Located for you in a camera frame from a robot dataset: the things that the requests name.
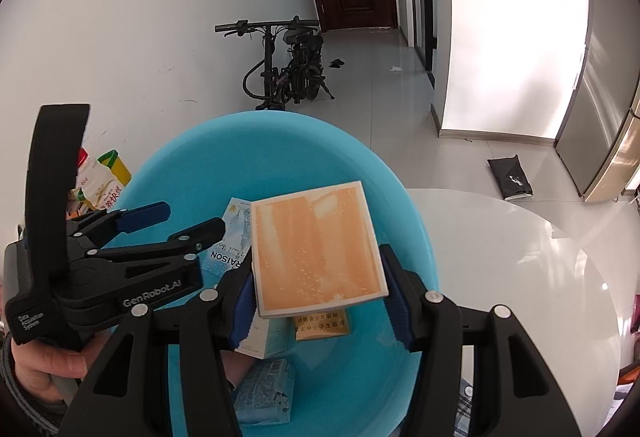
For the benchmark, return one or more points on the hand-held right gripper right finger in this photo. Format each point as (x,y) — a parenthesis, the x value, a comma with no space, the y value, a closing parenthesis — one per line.
(402,322)

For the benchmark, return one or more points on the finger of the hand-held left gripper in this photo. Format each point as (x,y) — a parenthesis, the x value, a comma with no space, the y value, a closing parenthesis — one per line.
(145,214)
(165,244)

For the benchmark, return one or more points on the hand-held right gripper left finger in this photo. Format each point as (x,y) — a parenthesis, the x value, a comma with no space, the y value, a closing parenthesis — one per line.
(244,309)

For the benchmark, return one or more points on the light blue box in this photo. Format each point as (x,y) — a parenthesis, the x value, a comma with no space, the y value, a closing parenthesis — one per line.
(227,237)

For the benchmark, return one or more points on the gold box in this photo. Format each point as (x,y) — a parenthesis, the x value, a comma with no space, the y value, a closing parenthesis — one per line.
(325,324)

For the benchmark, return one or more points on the blue printed box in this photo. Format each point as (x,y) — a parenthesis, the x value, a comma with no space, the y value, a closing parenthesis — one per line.
(265,392)

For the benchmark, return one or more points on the orange white-edged box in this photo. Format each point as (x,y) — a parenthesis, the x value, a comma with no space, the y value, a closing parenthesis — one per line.
(315,247)

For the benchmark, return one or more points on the blue plastic basin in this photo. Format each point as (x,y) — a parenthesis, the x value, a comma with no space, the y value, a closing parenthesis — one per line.
(300,152)

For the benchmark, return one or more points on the person's left forearm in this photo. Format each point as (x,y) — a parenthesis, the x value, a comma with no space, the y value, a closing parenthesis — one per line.
(25,414)

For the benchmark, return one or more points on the person's left hand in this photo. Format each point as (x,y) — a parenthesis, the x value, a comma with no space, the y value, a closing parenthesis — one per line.
(45,364)

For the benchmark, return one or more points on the white teal box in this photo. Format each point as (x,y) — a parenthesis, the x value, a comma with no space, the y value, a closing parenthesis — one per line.
(272,337)

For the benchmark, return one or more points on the red capped drink bottle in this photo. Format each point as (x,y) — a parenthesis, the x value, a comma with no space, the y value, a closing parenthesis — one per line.
(102,192)

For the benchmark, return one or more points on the black bag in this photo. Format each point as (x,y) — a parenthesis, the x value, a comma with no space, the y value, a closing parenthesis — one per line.
(510,179)

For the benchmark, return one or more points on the black folding bicycle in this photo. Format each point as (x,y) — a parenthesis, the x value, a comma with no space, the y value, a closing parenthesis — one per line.
(300,67)

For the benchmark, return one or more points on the small black cloth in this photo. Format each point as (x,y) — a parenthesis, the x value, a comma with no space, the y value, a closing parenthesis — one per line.
(336,63)

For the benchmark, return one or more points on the silver gold refrigerator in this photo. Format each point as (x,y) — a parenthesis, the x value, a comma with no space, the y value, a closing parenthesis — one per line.
(595,117)

